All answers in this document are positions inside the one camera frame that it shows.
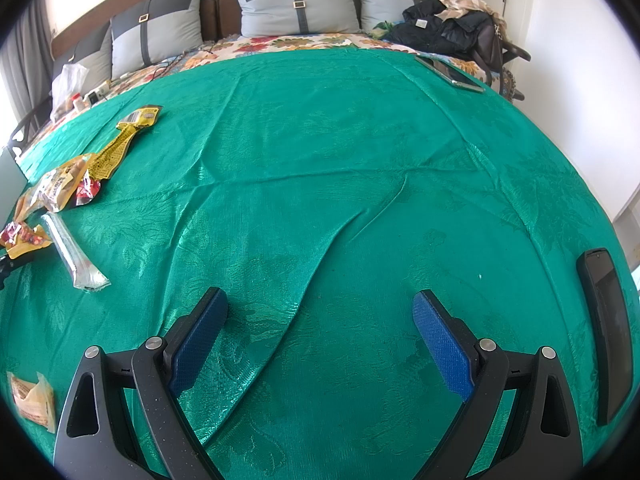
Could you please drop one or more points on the silver-edged smartphone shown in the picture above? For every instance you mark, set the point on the silver-edged smartphone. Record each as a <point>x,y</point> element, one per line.
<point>450,75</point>

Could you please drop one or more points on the white power strip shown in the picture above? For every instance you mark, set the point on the white power strip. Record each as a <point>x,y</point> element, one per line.
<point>100,94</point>

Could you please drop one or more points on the dark wooden chair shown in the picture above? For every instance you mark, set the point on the dark wooden chair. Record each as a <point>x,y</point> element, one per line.
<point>515,52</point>
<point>25,125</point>

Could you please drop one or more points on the clear plastic bag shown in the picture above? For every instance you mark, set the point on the clear plastic bag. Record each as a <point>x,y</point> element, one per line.
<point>67,85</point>

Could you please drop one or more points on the black smartphone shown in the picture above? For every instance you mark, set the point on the black smartphone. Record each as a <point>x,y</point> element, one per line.
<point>607,335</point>

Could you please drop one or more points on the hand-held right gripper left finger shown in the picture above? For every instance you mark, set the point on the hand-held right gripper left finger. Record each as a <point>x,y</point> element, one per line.
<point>200,340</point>

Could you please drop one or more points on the yellow-edged peanut packet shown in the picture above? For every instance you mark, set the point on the yellow-edged peanut packet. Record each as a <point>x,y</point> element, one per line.
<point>52,187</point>

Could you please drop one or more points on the black jacket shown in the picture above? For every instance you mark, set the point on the black jacket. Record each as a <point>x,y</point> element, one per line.
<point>440,30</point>

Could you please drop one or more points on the yellow red printed packet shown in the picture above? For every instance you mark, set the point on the yellow red printed packet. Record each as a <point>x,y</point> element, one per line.
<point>22,237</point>

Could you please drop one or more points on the grey curtain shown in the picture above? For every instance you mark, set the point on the grey curtain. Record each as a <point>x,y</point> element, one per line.
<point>25,60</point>

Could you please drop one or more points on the white red-cap bottle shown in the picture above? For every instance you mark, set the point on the white red-cap bottle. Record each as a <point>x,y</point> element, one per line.
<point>80,102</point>

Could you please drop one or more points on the gold clear candy packet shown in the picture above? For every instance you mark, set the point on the gold clear candy packet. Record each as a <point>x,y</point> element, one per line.
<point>32,402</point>

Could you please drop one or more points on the dark brown handbag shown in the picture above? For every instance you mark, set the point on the dark brown handbag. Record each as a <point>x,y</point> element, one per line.
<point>490,45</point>

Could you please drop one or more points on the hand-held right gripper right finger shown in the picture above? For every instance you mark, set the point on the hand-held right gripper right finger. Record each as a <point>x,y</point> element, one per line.
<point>442,345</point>

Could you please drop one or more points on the clear long packet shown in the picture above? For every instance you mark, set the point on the clear long packet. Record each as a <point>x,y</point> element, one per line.
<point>70,250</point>

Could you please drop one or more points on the beige clothing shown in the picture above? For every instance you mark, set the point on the beige clothing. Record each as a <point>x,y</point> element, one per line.
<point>465,5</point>

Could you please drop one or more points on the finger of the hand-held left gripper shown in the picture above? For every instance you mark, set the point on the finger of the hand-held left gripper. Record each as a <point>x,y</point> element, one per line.
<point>6,266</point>

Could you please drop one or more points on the yellow red-label packet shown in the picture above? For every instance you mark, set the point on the yellow red-label packet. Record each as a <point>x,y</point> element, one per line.
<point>117,147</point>

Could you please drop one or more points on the green tablecloth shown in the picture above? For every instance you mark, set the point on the green tablecloth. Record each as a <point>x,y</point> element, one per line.
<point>350,185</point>

